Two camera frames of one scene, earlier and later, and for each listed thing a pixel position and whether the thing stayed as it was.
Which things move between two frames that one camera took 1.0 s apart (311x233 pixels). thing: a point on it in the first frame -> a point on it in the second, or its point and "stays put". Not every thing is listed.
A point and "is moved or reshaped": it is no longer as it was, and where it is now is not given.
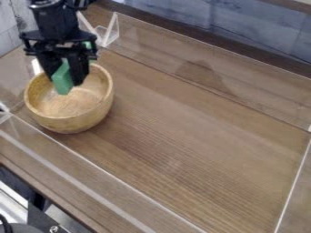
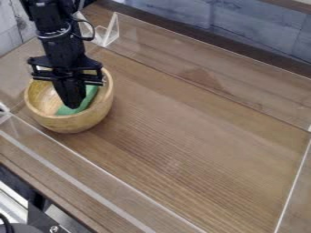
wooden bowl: [80, 111] stays put
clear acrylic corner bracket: [105, 35] stays put
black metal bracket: [42, 220] stays put
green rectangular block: [61, 76] is moved or reshaped
